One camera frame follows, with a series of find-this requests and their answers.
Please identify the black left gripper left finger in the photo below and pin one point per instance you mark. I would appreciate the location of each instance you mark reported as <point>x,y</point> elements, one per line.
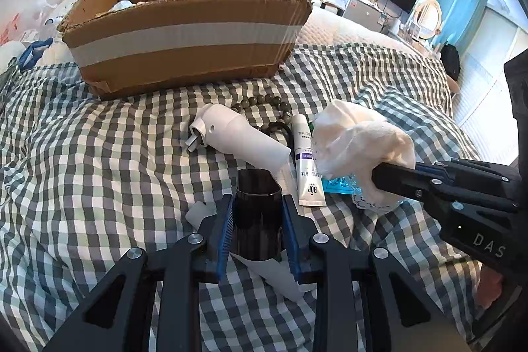
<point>116,314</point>

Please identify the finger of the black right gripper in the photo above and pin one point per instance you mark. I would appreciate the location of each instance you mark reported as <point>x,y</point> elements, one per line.
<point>482,184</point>

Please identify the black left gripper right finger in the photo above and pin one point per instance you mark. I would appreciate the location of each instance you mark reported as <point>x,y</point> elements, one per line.
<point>364,298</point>

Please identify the white cloth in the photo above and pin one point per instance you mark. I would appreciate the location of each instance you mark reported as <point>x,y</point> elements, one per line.
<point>351,140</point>

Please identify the black cylindrical cap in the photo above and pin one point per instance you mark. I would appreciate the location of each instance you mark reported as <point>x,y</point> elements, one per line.
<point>257,216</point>

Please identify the right hand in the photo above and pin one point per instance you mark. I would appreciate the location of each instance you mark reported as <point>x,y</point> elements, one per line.
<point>489,287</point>

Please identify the blue plastic packet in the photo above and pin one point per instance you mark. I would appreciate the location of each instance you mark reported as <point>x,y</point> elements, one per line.
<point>347,185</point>

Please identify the checkered bed sheet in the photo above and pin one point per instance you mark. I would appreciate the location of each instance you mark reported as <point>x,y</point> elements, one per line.
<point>83,180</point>

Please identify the white ointment tube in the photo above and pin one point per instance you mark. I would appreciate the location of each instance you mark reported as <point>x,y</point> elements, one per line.
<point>309,183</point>

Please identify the round gold-framed mirror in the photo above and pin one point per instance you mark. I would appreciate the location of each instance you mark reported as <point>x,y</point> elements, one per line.
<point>428,16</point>

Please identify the grey storage cabinet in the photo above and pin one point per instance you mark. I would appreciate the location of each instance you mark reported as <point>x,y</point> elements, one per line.
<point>366,14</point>

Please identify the white quilted mattress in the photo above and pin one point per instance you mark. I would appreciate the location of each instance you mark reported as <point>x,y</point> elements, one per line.
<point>326,29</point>

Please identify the white hair dryer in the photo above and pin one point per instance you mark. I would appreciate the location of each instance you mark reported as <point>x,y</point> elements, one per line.
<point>230,133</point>

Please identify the brown cardboard box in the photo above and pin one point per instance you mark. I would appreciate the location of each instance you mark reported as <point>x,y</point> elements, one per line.
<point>132,47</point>

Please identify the white plastic bag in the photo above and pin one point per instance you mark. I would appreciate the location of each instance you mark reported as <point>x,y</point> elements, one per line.
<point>36,28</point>

